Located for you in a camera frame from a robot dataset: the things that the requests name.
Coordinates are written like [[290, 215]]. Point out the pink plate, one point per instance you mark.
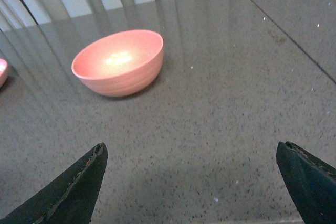
[[4, 70]]

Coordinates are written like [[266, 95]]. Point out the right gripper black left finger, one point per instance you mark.
[[69, 198]]

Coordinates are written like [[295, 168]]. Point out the pink bowl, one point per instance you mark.
[[120, 64]]

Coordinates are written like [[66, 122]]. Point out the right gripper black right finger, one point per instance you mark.
[[310, 183]]

